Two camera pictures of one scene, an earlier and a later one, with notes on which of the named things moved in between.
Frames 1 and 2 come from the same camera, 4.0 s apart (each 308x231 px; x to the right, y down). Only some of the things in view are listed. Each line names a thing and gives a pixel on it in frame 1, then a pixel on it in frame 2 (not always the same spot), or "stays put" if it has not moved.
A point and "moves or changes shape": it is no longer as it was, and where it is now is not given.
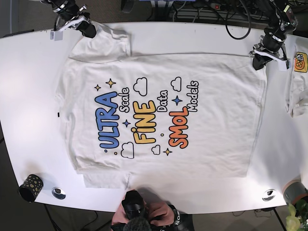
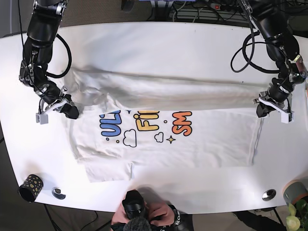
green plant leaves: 297,218 stays put
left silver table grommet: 58,193 stays put
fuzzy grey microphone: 137,224 stays put
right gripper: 70,16 -> 52,96
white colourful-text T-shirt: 178,115 moves or changes shape
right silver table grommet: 269,195 stays put
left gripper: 271,44 -> 276,96
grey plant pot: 294,191 stays put
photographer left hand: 161,213 stays put
